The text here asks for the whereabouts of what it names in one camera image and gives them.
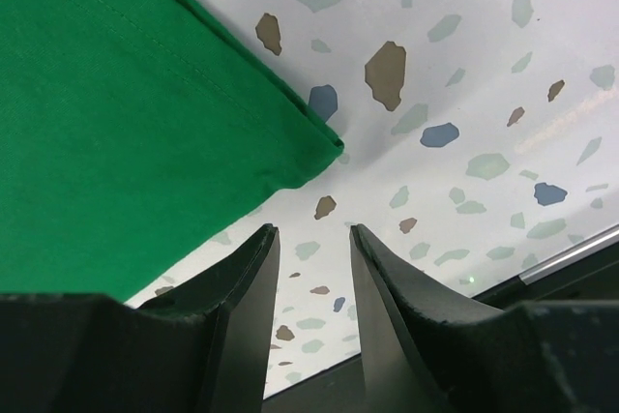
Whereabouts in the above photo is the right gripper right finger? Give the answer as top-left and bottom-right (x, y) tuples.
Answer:
(350, 224), (618, 412)

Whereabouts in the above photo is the green t shirt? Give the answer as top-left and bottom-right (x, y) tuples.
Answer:
(1, 0), (343, 301)

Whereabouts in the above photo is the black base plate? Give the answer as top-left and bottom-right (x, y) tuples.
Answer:
(262, 226), (618, 413)

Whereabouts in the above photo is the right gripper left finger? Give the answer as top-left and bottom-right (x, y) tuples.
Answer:
(1, 224), (280, 412)

